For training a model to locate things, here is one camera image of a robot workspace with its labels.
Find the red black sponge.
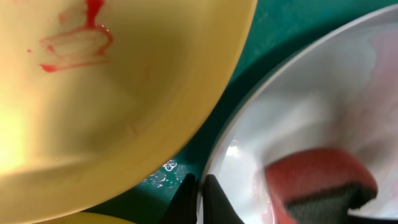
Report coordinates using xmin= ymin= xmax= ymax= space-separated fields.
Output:
xmin=264 ymin=147 xmax=378 ymax=224

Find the teal plastic tray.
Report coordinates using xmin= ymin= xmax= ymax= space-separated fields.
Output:
xmin=88 ymin=0 xmax=397 ymax=223

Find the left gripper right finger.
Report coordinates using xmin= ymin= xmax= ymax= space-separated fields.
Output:
xmin=203 ymin=174 xmax=244 ymax=224

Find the yellow plate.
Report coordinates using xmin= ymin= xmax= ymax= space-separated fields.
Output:
xmin=1 ymin=0 xmax=257 ymax=223
xmin=36 ymin=212 xmax=135 ymax=224

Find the light blue plate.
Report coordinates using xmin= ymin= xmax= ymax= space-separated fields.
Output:
xmin=204 ymin=5 xmax=397 ymax=223

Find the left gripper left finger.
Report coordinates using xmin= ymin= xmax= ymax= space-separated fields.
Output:
xmin=158 ymin=173 xmax=198 ymax=224

